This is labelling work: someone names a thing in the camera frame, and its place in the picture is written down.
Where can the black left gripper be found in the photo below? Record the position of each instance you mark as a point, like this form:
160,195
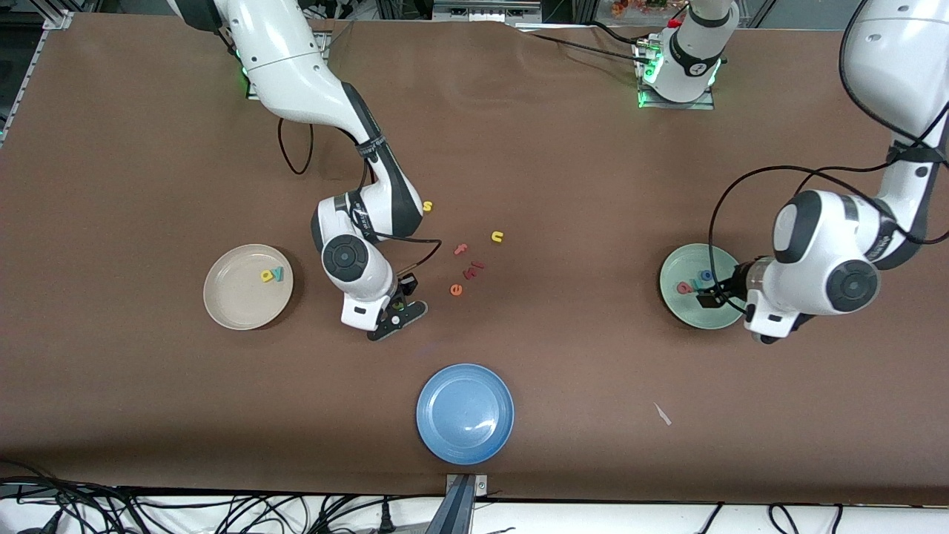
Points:
729,285

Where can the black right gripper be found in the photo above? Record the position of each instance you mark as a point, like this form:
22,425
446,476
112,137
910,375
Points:
400,294

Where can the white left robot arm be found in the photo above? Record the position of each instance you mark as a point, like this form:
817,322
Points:
815,245

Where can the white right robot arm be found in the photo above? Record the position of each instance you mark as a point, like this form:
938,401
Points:
282,59

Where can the pale green round plate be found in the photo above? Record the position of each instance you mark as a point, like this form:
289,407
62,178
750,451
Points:
682,315

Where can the blue round plate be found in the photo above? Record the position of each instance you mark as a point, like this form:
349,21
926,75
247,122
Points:
452,437

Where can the white paper scrap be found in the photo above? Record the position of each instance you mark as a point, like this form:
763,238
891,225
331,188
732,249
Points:
663,415

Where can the beige brown round plate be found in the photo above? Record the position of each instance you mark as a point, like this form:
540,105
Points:
237,304

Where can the black power plug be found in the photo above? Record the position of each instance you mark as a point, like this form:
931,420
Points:
386,519

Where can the brown table cover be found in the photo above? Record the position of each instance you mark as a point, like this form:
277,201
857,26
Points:
148,408

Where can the orange object cluster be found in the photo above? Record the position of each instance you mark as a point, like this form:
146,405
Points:
637,6

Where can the grey electronics box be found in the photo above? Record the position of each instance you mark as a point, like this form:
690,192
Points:
482,11

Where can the grey metal camera mount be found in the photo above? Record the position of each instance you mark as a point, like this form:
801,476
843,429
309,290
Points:
460,512

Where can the aluminium frame rail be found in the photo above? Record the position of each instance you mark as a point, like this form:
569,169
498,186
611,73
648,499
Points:
28,63

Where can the aluminium corner bracket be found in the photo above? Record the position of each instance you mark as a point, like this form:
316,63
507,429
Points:
58,20

